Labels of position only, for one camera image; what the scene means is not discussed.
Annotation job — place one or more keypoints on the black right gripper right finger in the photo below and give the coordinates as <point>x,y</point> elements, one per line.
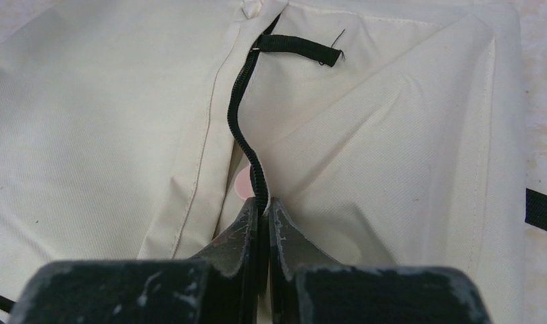
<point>309,286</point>

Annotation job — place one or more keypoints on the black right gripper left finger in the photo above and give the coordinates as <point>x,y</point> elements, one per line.
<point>217,285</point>

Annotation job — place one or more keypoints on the cream canvas backpack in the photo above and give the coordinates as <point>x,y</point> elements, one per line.
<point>114,142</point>

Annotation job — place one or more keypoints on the pink white eraser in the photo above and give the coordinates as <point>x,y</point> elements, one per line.
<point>242,183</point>

